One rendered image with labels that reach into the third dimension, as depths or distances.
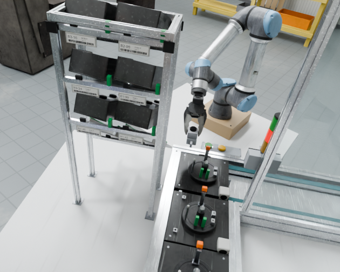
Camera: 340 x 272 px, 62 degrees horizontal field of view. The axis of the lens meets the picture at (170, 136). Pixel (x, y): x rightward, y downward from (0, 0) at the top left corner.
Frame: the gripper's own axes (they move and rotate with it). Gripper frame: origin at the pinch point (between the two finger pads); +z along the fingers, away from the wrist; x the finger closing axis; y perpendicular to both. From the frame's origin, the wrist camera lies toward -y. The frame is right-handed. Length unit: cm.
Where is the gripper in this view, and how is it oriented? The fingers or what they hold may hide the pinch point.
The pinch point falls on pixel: (192, 132)
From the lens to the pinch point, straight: 125.1
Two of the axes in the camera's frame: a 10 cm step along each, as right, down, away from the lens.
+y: 0.4, 2.1, 9.8
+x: -9.9, -1.5, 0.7
